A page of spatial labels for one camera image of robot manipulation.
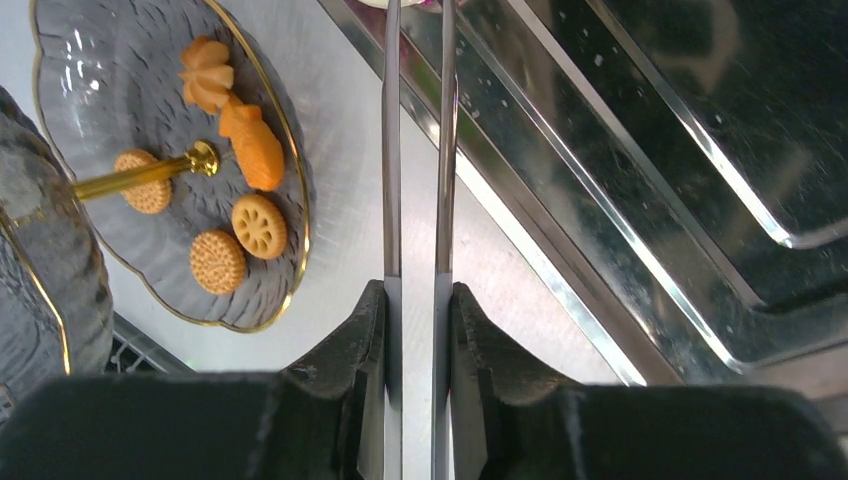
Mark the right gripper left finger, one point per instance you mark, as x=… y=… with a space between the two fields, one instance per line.
x=322 y=417

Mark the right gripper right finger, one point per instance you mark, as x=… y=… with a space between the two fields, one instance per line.
x=515 y=417

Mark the orange round biscuit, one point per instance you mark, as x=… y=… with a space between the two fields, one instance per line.
x=149 y=198
x=217 y=262

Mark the orange lotus-pattern biscuit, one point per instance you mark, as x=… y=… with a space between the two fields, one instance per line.
x=259 y=226

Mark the orange fish-shaped pastry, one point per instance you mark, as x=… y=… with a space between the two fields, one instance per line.
x=258 y=151

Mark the three-tier glass dessert stand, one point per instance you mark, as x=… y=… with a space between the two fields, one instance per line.
x=165 y=143

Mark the metal serving tray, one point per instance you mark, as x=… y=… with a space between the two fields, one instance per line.
x=676 y=171

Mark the orange flower-shaped pastry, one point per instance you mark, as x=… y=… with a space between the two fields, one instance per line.
x=207 y=77

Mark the white frosted donut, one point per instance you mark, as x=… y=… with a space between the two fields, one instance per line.
x=384 y=4

